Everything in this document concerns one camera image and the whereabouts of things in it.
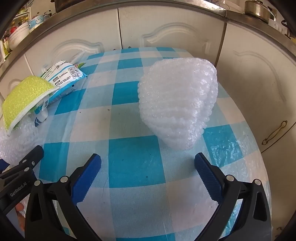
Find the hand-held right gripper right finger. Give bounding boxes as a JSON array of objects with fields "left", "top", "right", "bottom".
[{"left": 194, "top": 152, "right": 271, "bottom": 241}]

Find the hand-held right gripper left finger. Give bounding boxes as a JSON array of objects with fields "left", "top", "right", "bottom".
[{"left": 25, "top": 153, "right": 102, "bottom": 241}]

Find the white printed packet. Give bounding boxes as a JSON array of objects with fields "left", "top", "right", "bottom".
[{"left": 38, "top": 60, "right": 88, "bottom": 105}]

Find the white foam net stack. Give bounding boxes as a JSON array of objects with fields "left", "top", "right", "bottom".
[{"left": 137, "top": 57, "right": 219, "bottom": 151}]

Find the person's left hand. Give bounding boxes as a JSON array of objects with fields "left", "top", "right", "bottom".
[{"left": 14, "top": 202, "right": 26, "bottom": 237}]

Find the bubble wrap bundle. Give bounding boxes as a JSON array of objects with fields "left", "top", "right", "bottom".
[{"left": 0, "top": 116, "right": 40, "bottom": 166}]

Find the small white bottle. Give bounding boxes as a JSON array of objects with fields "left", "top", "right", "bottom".
[{"left": 34, "top": 102, "right": 49, "bottom": 127}]

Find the blue checkered tablecloth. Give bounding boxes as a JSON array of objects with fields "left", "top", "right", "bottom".
[{"left": 32, "top": 46, "right": 272, "bottom": 241}]

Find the yellow-green sponge cloth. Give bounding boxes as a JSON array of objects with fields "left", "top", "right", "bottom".
[{"left": 2, "top": 76, "right": 61, "bottom": 136}]

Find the white lower cabinet door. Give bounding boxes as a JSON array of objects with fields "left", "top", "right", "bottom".
[
  {"left": 216, "top": 23, "right": 296, "bottom": 154},
  {"left": 24, "top": 7, "right": 123, "bottom": 78},
  {"left": 118, "top": 5, "right": 226, "bottom": 67},
  {"left": 0, "top": 54, "right": 33, "bottom": 102}
]

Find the stack of white bowls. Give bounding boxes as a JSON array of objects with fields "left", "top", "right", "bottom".
[{"left": 8, "top": 23, "right": 30, "bottom": 50}]

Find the blue cartoon bowl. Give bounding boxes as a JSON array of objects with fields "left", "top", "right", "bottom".
[{"left": 28, "top": 15, "right": 48, "bottom": 29}]

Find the steel kettle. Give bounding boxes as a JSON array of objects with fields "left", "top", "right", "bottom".
[{"left": 244, "top": 0, "right": 277, "bottom": 24}]

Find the brass cabinet handle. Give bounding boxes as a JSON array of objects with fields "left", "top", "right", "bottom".
[{"left": 261, "top": 120, "right": 288, "bottom": 145}]

